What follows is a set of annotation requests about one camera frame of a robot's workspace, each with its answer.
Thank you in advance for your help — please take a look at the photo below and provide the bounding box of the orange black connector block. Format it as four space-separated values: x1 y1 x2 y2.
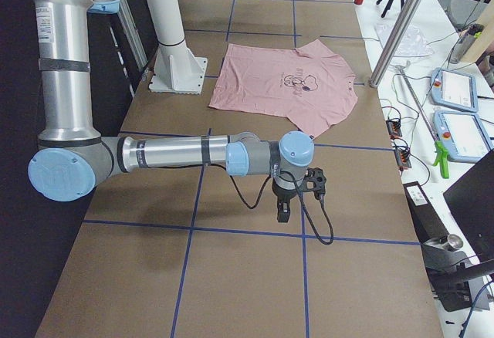
386 117 402 139
394 145 411 172

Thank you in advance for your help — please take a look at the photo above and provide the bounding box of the black monitor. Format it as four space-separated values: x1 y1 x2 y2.
443 152 494 262

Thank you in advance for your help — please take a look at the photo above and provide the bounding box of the clear plastic bag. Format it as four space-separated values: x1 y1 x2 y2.
375 24 434 57

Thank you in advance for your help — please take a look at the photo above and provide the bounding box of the green handled grabber tool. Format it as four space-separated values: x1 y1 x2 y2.
395 66 450 179

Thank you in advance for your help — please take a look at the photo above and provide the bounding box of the lower teach pendant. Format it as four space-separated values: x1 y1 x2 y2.
433 111 493 164

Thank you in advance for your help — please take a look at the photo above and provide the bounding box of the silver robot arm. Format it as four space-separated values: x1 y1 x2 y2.
28 0 326 222

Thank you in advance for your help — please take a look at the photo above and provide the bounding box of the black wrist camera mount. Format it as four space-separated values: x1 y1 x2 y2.
302 167 327 201

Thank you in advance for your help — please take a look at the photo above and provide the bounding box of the teach pendant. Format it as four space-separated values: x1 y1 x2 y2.
431 68 479 113
433 111 493 164

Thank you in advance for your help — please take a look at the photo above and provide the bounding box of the lower orange black connector block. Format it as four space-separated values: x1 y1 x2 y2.
394 145 411 172

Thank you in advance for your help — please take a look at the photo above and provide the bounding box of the upper teach pendant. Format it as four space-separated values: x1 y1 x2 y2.
431 68 479 113

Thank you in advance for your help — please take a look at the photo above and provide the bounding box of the black power box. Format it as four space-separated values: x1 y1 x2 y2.
403 181 451 251

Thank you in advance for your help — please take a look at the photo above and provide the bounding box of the right black braided cable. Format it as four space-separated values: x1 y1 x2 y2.
204 162 335 245

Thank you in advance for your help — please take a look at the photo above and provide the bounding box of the silver metal cup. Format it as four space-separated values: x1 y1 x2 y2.
442 234 464 252

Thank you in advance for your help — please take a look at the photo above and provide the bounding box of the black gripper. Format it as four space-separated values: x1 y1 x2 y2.
272 178 296 223

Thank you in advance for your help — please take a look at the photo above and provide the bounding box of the aluminium frame post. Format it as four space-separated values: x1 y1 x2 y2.
369 0 421 88

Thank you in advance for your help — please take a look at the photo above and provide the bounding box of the pink Snoopy t-shirt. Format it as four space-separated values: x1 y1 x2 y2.
209 39 357 137

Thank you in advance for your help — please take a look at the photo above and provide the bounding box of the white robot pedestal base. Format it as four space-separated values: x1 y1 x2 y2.
147 0 208 94

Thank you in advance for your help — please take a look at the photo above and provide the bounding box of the upper orange black connector block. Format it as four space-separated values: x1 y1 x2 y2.
386 117 402 139

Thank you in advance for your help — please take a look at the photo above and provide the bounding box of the grey office chair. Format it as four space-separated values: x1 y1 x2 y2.
446 0 487 31

